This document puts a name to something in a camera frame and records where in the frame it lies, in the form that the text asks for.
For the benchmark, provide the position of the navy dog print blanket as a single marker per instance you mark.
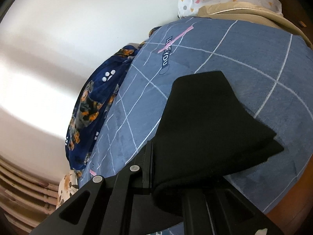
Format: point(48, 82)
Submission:
point(93, 104)

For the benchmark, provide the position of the black pants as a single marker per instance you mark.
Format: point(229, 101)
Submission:
point(205, 134)

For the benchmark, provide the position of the blue grid bed sheet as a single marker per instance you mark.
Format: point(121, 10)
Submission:
point(270, 72)

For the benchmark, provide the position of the brown wooden bed frame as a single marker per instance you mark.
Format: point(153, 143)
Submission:
point(290, 211)

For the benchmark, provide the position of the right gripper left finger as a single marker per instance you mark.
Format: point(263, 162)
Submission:
point(114, 205)

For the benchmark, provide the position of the white floral pillow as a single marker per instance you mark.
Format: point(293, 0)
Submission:
point(68, 186)

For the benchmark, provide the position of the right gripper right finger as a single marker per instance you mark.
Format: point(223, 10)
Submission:
point(223, 210)

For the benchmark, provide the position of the beige cloth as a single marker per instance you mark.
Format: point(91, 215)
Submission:
point(244, 11)

